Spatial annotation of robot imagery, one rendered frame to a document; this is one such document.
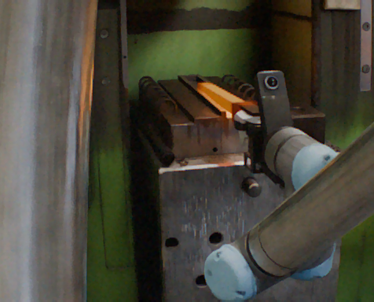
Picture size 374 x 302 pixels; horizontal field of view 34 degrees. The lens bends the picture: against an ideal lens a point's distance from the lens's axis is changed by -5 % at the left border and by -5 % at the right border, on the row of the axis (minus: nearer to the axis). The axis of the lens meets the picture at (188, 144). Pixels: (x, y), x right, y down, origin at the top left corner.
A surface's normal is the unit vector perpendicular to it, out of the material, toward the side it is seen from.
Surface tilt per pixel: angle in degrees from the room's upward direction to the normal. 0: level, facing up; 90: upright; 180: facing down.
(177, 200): 90
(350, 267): 90
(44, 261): 77
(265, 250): 94
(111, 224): 90
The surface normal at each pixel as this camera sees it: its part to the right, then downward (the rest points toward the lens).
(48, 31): 0.49, -0.01
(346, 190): -0.69, 0.26
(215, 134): 0.21, 0.26
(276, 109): 0.13, -0.24
